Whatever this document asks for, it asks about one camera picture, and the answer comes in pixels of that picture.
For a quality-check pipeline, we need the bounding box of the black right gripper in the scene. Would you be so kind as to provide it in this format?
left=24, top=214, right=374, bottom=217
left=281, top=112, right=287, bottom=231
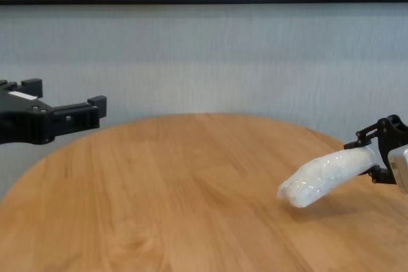
left=343, top=114, right=408, bottom=185

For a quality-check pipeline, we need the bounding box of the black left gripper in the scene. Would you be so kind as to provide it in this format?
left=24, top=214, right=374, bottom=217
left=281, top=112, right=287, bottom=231
left=0, top=78, right=108, bottom=146

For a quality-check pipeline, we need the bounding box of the white plastic-wrapped sandbag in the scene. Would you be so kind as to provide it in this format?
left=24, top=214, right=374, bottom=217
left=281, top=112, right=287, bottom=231
left=276, top=148, right=378, bottom=208

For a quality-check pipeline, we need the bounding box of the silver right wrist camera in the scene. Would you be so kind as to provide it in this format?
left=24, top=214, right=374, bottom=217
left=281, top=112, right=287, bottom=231
left=388, top=145, right=408, bottom=195

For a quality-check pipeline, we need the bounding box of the black horizontal wall rail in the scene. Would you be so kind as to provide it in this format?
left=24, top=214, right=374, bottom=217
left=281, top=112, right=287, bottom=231
left=0, top=0, right=408, bottom=6

